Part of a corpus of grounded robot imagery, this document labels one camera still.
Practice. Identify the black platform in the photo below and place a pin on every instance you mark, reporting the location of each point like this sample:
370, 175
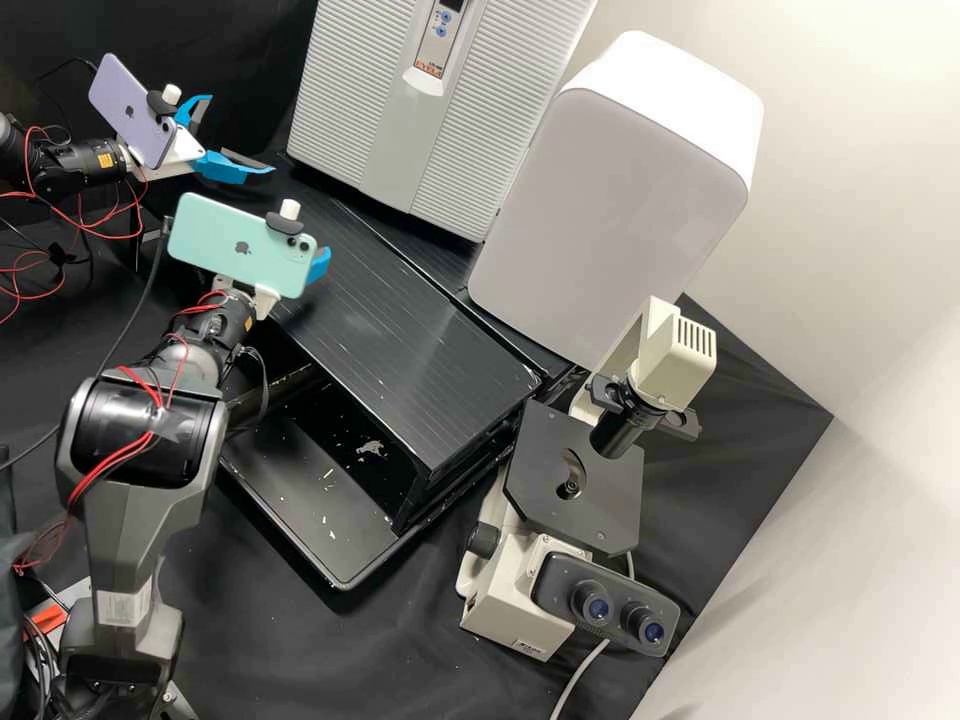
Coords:
442, 259
405, 345

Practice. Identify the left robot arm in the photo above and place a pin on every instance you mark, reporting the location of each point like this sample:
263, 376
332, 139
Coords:
71, 159

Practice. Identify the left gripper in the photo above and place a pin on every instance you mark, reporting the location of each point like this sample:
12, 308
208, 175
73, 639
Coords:
184, 154

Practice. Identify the incubator door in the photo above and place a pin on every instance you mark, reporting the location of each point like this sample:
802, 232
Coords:
450, 127

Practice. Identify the cream microscope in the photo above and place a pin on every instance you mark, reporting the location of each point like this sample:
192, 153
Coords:
570, 480

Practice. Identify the right wrist camera phone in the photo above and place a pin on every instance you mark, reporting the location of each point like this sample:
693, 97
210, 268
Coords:
225, 240

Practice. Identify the white box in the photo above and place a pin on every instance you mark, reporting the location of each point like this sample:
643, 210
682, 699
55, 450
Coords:
615, 210

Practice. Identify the black tray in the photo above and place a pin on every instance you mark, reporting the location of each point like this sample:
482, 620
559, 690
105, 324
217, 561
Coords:
315, 487

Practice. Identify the left wrist camera phone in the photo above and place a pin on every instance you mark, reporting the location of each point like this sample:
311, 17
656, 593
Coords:
127, 105

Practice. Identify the wrist camera phone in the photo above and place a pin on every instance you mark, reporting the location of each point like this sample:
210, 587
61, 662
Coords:
127, 105
225, 240

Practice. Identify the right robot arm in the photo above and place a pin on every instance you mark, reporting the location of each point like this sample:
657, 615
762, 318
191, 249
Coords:
127, 427

